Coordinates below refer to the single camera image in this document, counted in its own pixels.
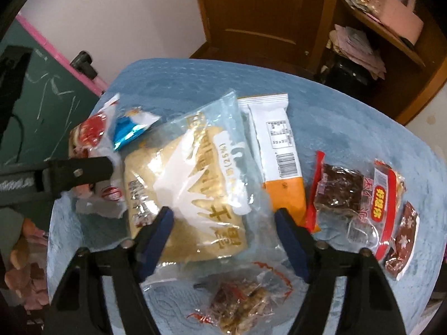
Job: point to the white and orange wrapper packet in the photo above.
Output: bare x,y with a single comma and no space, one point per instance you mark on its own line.
276,136

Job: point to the small blue foil packet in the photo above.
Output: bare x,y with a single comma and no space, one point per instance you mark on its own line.
131,129

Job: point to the clear nut mix packet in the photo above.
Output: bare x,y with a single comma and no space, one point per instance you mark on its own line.
241,303

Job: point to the blue fleece table cover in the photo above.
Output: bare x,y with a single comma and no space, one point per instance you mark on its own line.
331,118

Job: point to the folded pink clothes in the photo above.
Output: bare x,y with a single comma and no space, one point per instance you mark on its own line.
352,45

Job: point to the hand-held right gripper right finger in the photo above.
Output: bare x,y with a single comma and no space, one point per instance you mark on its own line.
293,244

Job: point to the brown flowered snack packet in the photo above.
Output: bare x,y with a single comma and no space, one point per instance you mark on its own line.
405,240

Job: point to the pink-framed chalkboard easel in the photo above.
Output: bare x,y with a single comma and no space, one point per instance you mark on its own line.
45,111

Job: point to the large clear bag beige cake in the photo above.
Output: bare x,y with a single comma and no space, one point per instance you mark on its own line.
195,188

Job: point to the pink basket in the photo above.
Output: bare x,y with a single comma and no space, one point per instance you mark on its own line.
401,24

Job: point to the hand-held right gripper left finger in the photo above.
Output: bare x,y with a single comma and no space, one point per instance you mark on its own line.
157,240

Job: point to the black easel knob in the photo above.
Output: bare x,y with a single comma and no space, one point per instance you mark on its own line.
83,64

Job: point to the wooden shelf unit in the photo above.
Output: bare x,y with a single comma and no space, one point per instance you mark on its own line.
419,94

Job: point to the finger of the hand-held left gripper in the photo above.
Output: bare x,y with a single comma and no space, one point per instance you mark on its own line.
80,172

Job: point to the brown wooden door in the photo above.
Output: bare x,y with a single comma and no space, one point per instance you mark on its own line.
262,14

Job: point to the clear red-edged dark cake packet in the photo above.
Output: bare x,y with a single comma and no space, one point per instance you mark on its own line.
337,188

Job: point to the red and white snack packet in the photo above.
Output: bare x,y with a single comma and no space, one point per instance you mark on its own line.
92,129

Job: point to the black bag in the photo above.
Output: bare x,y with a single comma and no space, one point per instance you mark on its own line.
345,73

